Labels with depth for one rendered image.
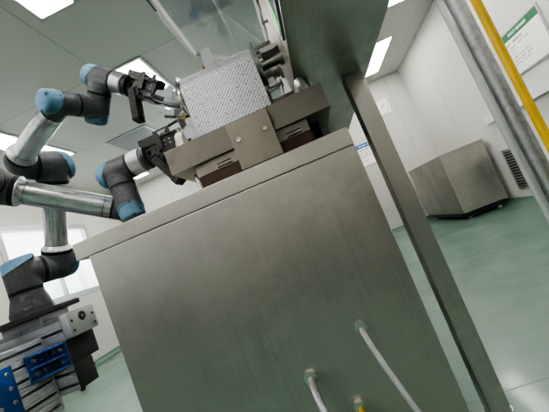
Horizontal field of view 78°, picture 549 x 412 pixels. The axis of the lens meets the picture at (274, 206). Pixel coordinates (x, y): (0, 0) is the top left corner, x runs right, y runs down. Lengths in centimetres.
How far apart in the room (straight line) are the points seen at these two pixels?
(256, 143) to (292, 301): 35
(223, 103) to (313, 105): 34
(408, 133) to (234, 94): 600
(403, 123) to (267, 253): 633
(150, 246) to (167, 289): 10
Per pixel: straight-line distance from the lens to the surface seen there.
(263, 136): 76
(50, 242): 166
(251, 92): 104
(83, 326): 151
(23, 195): 125
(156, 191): 734
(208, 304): 75
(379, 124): 114
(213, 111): 105
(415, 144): 689
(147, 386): 86
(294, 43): 86
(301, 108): 79
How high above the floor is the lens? 75
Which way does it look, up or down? 5 degrees up
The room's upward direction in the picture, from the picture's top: 22 degrees counter-clockwise
